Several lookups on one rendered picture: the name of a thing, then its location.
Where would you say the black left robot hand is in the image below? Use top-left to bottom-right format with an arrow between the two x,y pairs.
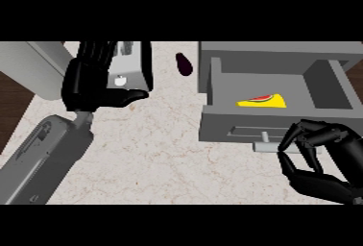
58,40 -> 150,112

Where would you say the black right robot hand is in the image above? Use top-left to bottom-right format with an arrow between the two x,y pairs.
275,118 -> 363,206

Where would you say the grey open drawer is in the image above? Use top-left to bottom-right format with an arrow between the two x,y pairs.
205,57 -> 361,111

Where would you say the dark purple eggplant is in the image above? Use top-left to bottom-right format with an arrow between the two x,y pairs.
174,52 -> 194,77

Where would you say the pale grey drawer handle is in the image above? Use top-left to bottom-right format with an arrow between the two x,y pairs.
252,131 -> 326,154

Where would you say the pale grey box appliance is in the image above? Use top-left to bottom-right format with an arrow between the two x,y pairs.
0,40 -> 76,102

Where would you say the grey drawer front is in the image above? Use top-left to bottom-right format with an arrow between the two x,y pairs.
197,105 -> 363,146

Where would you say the grey cabinet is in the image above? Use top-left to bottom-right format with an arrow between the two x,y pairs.
197,40 -> 363,97

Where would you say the yellow wedge with red slice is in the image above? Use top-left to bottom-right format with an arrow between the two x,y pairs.
236,92 -> 287,110

